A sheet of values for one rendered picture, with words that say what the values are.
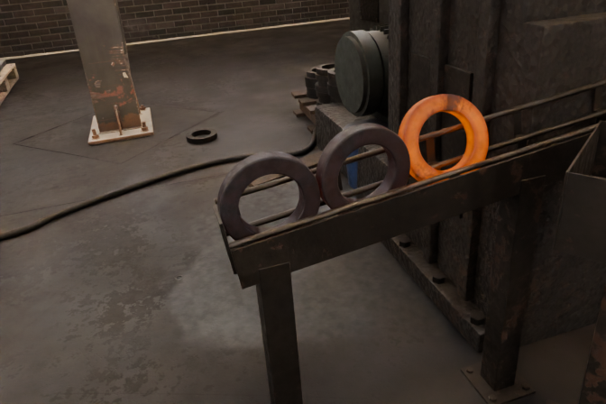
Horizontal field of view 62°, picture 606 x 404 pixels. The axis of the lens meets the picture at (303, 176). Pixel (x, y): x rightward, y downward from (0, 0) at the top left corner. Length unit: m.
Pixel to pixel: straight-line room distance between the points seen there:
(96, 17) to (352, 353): 2.49
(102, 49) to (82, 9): 0.24
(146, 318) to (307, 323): 0.52
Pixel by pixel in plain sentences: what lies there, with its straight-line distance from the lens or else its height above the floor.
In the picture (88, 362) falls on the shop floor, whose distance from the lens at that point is 1.67.
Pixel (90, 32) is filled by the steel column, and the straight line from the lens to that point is 3.34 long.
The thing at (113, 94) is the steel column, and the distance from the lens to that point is 3.40.
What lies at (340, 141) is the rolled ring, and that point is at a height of 0.74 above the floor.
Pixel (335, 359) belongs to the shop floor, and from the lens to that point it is 1.50.
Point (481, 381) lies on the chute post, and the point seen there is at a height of 0.01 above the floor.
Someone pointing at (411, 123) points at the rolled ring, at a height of 0.73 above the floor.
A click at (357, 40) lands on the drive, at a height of 0.65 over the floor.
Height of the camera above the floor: 1.06
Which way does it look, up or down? 25 degrees down
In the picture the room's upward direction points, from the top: 4 degrees counter-clockwise
